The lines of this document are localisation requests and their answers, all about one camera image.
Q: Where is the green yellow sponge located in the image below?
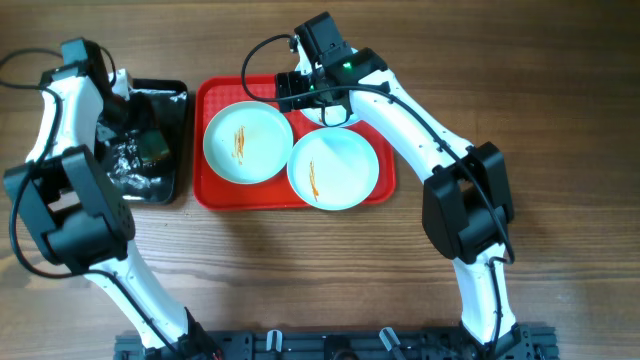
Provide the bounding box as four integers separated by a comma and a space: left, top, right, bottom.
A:
137, 129, 171, 165

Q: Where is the white plate top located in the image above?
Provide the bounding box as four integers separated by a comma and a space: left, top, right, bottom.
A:
295, 44, 360, 127

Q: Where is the white plate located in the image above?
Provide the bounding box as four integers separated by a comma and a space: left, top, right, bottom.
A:
287, 128, 380, 211
295, 44, 360, 127
202, 101, 294, 185

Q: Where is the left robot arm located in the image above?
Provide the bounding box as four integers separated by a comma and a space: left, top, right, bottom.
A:
3, 37, 222, 359

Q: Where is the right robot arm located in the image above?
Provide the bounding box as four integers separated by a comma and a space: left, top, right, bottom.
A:
276, 12, 516, 359

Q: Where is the black rectangular water tray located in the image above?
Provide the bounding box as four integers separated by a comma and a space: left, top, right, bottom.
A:
94, 78, 190, 204

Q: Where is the red plastic tray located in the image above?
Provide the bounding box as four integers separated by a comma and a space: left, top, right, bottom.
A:
192, 75, 396, 211

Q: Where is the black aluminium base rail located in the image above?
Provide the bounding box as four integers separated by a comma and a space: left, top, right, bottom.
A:
113, 326, 557, 360

